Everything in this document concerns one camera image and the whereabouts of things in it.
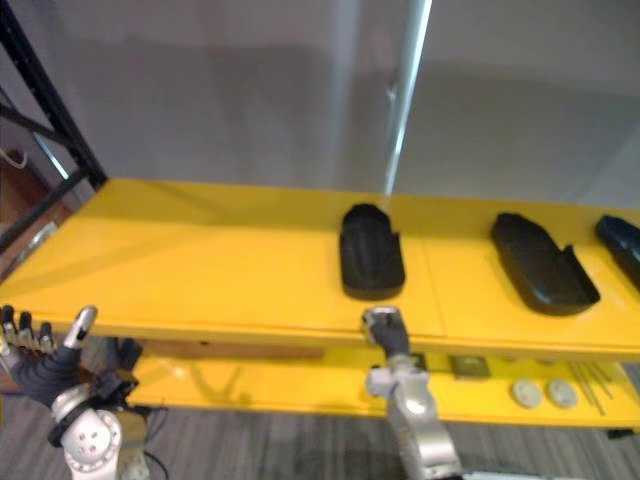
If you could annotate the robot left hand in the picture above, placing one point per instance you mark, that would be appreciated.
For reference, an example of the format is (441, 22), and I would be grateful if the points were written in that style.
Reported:
(42, 367)

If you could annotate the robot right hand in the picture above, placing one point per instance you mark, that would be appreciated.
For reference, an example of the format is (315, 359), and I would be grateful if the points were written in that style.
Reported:
(389, 334)

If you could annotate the black plastic housing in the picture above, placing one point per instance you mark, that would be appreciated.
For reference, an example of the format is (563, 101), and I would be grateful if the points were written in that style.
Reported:
(542, 267)
(622, 245)
(371, 252)

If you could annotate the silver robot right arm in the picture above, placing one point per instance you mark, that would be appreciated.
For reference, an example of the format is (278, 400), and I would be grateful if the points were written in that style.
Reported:
(417, 420)

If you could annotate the yellow shelf board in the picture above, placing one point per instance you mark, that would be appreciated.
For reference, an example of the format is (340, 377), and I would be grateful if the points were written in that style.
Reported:
(300, 385)
(225, 260)

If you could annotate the small grey square block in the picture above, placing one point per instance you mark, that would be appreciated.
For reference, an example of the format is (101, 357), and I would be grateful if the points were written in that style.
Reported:
(469, 366)

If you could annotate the round white disc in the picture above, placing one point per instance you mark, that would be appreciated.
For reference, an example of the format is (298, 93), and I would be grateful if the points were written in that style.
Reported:
(562, 392)
(526, 392)

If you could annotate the wooden strip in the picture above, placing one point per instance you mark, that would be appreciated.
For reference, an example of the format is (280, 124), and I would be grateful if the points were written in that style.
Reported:
(235, 351)

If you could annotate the thin metal rods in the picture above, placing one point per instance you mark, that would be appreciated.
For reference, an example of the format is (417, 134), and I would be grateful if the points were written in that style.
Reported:
(592, 385)

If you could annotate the silver vertical pole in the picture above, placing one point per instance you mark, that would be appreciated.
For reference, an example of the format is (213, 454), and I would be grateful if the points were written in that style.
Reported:
(406, 100)

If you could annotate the black metal shelf frame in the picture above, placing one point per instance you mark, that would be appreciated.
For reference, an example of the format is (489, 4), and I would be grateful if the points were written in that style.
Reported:
(47, 130)

